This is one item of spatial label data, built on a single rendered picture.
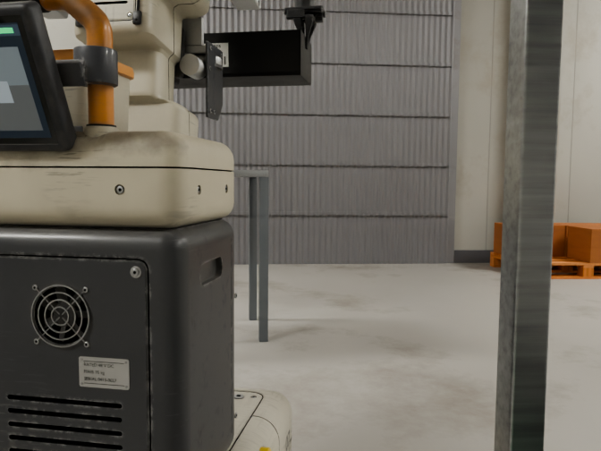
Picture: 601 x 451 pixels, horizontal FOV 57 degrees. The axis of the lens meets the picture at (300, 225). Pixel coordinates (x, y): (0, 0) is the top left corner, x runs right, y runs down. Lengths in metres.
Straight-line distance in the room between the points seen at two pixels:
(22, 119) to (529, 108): 0.58
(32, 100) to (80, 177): 0.10
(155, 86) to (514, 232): 0.83
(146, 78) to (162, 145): 0.46
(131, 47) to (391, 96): 4.14
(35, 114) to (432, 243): 4.71
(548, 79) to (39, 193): 0.60
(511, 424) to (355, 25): 4.86
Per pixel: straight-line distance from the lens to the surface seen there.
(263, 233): 2.54
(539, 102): 0.47
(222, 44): 1.50
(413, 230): 5.19
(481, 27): 5.60
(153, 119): 1.14
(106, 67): 0.75
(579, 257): 5.02
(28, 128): 0.77
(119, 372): 0.77
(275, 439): 1.15
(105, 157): 0.73
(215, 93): 1.27
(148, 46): 1.16
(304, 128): 5.00
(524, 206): 0.46
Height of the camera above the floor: 0.75
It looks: 5 degrees down
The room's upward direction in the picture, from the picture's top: straight up
